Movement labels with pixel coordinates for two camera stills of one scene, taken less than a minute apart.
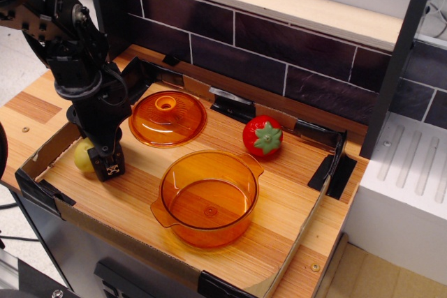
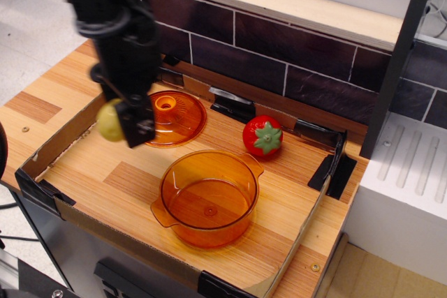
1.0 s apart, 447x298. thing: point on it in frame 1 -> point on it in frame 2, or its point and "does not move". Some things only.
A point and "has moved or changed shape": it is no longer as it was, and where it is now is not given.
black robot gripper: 100,118 -> 128,47
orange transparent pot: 209,197 does not move
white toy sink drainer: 400,209 does not move
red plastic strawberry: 262,135 does not move
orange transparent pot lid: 167,118 does not move
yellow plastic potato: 82,157 has moved or changed shape
